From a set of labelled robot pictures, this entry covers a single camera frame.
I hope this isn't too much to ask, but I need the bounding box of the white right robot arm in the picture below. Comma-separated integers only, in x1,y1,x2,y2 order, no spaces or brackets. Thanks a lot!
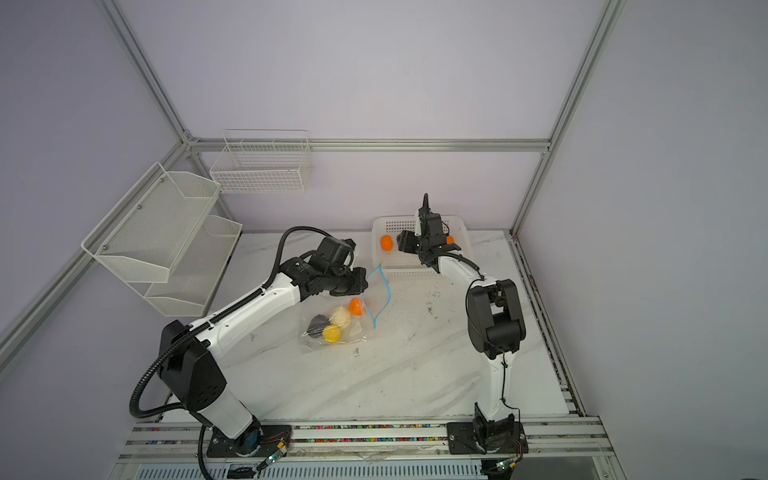
397,230,527,455

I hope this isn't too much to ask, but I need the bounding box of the aluminium frame post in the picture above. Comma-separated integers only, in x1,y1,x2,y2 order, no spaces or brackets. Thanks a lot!
509,0,626,237

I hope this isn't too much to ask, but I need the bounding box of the white wire wall basket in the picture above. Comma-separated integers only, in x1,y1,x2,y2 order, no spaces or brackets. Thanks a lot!
210,129,314,194

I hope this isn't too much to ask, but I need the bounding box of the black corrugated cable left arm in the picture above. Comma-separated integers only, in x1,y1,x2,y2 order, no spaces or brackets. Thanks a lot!
128,225,337,480

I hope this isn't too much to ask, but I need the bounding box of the clear zip top bag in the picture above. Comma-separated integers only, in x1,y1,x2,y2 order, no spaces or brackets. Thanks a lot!
299,263,393,351

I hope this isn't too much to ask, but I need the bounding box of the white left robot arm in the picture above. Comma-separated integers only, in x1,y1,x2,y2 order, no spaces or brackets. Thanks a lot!
148,252,368,441

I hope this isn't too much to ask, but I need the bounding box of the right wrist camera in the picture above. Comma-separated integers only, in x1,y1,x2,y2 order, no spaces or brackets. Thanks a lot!
417,210,449,239

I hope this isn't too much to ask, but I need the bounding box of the yellow pear-shaped lemon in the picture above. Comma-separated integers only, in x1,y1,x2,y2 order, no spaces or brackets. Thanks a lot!
322,324,342,343

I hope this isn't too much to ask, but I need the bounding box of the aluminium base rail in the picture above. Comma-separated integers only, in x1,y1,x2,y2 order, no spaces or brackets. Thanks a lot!
117,416,616,464

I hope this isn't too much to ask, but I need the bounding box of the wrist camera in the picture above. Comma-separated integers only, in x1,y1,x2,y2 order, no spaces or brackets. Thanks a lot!
308,236,356,275
417,210,449,239

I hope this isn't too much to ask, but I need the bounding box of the black avocado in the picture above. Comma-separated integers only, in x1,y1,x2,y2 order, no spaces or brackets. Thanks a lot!
305,314,331,338

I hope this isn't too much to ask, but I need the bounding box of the white mesh two-tier shelf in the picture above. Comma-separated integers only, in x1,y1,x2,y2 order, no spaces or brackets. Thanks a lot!
81,163,242,318

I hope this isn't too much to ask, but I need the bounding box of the cream white pear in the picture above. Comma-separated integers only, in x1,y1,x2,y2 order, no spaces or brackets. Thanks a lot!
329,306,353,329

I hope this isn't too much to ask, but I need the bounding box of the large orange fruit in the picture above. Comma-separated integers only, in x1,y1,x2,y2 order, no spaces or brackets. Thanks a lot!
380,235,394,252

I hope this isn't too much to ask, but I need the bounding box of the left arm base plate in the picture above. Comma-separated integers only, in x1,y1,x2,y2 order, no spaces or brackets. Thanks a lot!
205,424,293,458

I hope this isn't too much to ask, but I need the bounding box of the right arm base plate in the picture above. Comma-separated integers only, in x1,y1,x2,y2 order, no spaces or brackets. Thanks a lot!
446,420,529,455

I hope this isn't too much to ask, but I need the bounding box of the white perforated plastic basket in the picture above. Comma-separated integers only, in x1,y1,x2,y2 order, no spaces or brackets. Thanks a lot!
372,215,474,278

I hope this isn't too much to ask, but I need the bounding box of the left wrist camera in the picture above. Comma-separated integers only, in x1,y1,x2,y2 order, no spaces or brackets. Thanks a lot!
308,236,356,275

